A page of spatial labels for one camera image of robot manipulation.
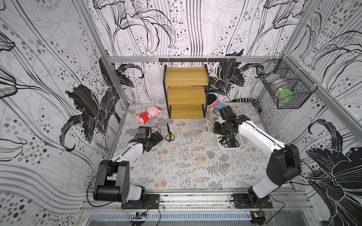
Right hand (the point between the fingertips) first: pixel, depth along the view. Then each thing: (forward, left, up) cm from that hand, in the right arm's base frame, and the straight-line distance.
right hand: (216, 129), depth 88 cm
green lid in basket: (+11, -37, +20) cm, 44 cm away
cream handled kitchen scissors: (-1, +5, +3) cm, 5 cm away
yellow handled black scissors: (+1, +31, -11) cm, 33 cm away
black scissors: (-4, -9, -10) cm, 14 cm away
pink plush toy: (+19, +46, -4) cm, 50 cm away
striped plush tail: (+36, -39, -12) cm, 54 cm away
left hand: (-5, +36, -7) cm, 37 cm away
